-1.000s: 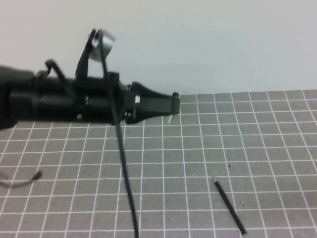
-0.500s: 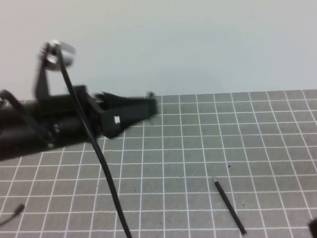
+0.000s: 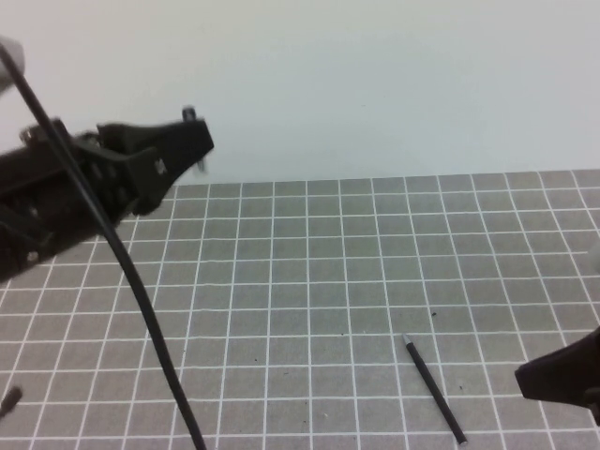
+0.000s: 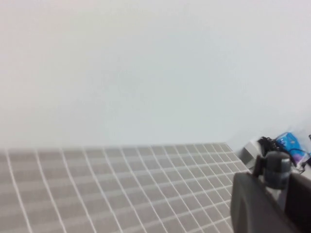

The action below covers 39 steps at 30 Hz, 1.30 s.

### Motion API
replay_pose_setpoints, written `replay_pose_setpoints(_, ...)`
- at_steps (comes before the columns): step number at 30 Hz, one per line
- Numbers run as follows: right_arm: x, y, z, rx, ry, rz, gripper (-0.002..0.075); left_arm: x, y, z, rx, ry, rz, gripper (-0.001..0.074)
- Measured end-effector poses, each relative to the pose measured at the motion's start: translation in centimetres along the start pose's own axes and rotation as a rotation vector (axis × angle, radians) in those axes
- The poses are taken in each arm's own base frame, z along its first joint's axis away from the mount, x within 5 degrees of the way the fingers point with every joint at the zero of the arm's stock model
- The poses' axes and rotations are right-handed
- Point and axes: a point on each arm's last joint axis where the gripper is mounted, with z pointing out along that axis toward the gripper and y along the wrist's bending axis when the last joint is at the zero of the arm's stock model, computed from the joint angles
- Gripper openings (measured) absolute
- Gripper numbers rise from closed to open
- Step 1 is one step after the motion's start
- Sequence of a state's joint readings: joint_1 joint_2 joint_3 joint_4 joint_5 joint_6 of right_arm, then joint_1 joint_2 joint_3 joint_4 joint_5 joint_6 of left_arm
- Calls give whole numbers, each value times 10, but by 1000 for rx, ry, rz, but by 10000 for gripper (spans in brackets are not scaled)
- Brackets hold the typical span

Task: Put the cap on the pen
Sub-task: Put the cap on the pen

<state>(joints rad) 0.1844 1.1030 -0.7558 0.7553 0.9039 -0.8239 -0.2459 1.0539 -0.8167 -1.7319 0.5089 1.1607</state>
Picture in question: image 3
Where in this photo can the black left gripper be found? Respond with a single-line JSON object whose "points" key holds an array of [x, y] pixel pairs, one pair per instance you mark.
{"points": [[42, 197]]}

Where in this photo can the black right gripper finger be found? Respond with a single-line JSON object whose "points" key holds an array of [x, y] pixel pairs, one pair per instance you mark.
{"points": [[567, 375]]}

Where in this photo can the black pen with silver tip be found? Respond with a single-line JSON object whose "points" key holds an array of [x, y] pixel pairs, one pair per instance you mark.
{"points": [[433, 389]]}

